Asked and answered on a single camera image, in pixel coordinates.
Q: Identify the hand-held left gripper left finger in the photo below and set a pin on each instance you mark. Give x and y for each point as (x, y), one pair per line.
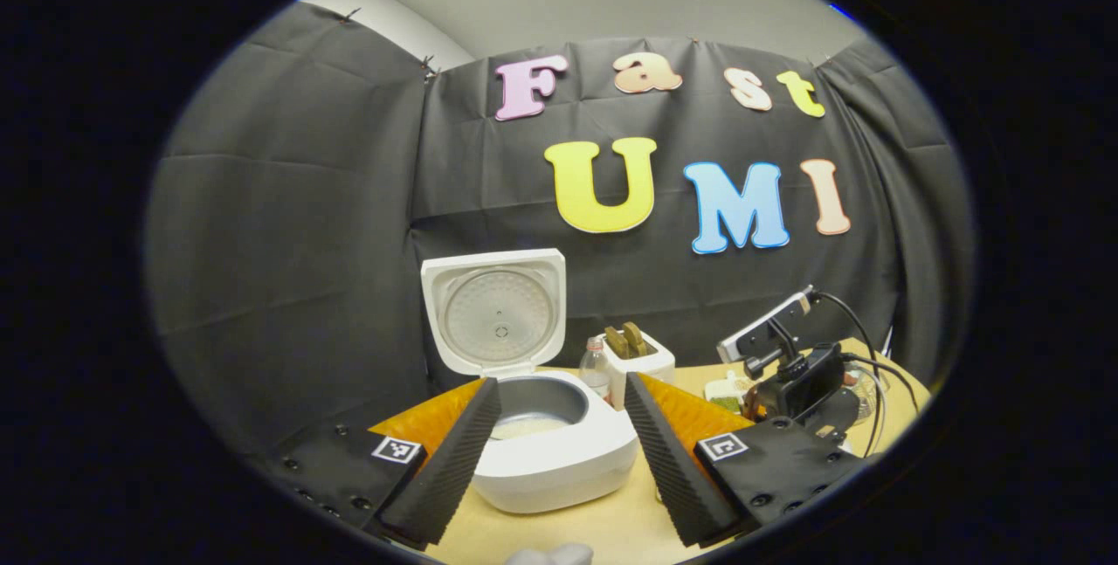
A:
(454, 469)

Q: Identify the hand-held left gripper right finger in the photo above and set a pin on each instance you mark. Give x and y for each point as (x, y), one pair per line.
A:
(668, 469)

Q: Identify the white rice cooker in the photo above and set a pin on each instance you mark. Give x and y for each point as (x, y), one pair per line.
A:
(559, 469)

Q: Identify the white divided grain dish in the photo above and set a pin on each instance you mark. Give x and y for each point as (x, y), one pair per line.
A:
(725, 390)

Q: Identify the white toaster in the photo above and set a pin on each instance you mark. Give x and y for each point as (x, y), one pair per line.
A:
(651, 373)

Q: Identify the clear plastic bottle red label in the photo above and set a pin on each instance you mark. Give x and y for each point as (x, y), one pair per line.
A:
(596, 373)

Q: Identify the brown bread slice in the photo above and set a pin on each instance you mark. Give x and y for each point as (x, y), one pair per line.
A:
(636, 338)
(617, 343)

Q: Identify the black backdrop cloth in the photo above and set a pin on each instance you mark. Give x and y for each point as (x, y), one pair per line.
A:
(288, 242)

